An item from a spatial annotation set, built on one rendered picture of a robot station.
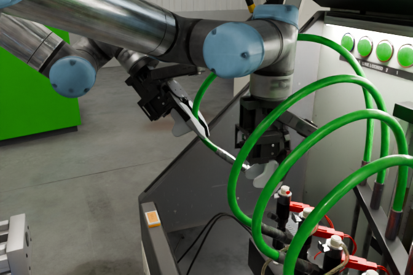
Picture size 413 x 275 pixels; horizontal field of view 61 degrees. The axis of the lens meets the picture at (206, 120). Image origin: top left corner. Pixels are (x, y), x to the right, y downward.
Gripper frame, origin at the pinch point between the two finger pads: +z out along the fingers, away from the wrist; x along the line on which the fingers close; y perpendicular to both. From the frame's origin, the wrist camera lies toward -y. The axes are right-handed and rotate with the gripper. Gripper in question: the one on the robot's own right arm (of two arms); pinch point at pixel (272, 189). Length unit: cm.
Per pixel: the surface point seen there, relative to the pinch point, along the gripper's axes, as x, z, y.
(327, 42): -3.7, -28.2, -11.8
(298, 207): 2.5, 3.7, -4.8
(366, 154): 0.4, -4.3, -22.3
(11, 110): -313, 77, 107
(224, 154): -11.0, -3.4, 6.2
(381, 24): -7.4, -30.5, -27.8
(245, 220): 8.7, -1.2, 10.1
